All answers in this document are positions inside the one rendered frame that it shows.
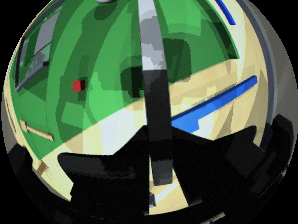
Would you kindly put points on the green flat mat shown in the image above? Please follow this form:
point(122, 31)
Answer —
point(100, 42)

